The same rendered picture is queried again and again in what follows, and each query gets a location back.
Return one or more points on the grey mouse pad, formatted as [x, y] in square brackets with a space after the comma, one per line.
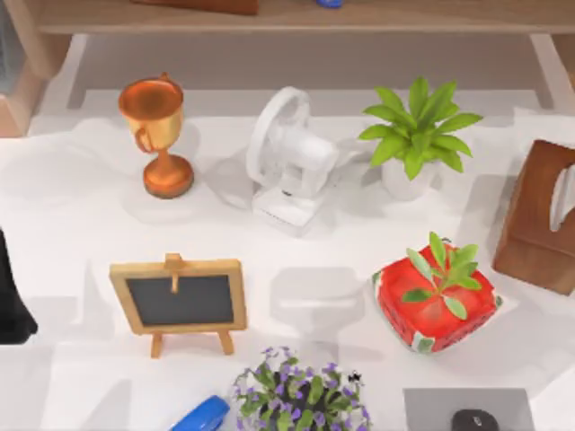
[431, 404]

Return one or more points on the black computer mouse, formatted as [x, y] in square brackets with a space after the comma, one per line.
[475, 420]

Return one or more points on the white desk fan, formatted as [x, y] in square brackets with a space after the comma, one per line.
[294, 157]

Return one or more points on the purple flowering plant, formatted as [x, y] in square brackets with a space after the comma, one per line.
[301, 395]

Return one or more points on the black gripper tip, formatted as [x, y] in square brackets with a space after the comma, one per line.
[12, 300]

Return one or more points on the wooden shelf unit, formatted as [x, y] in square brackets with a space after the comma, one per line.
[287, 21]

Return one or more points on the wooden framed blackboard easel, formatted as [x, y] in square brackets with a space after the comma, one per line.
[179, 298]

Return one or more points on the plant in red square pot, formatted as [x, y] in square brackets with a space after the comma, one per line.
[431, 305]

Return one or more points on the green plant in white pot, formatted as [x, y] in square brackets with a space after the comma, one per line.
[415, 134]

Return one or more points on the blue object on shelf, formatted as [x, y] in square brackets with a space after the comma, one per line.
[329, 2]

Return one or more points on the blue stapler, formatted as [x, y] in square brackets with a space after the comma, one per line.
[204, 415]

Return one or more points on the bronze trophy cup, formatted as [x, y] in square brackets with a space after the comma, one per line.
[157, 130]

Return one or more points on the brown wooden tissue box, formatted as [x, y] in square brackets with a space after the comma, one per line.
[530, 224]

